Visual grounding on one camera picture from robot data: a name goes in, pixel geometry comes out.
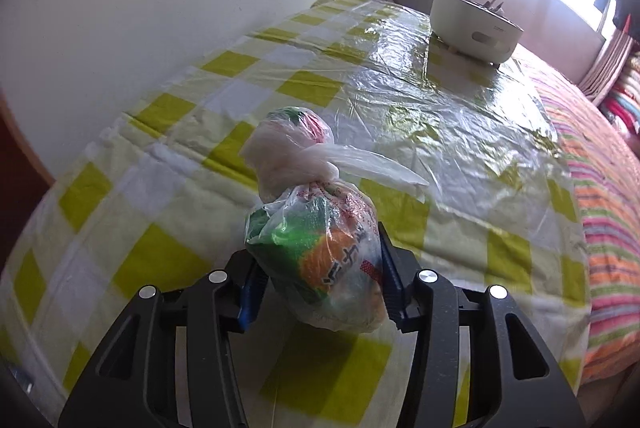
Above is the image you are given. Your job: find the stack of folded quilts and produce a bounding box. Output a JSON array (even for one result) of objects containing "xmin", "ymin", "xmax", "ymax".
[{"xmin": 599, "ymin": 50, "xmax": 640, "ymax": 137}]

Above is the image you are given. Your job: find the striped colourful bedspread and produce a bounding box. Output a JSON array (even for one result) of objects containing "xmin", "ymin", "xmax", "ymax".
[{"xmin": 514, "ymin": 46, "xmax": 639, "ymax": 385}]

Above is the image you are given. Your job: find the white oval basket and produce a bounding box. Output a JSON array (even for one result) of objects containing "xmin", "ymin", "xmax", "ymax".
[{"xmin": 430, "ymin": 0, "xmax": 524, "ymax": 64}]

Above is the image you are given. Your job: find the striped curtain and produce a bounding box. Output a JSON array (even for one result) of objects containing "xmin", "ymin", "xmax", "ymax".
[{"xmin": 577, "ymin": 30, "xmax": 634, "ymax": 107}]

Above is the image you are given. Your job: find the bag with snack wrappers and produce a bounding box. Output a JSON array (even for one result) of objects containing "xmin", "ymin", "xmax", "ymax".
[{"xmin": 240, "ymin": 107, "xmax": 428, "ymax": 333}]

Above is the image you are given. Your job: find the yellow checkered plastic tablecloth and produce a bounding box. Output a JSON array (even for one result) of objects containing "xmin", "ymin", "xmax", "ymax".
[{"xmin": 1, "ymin": 0, "xmax": 590, "ymax": 427}]

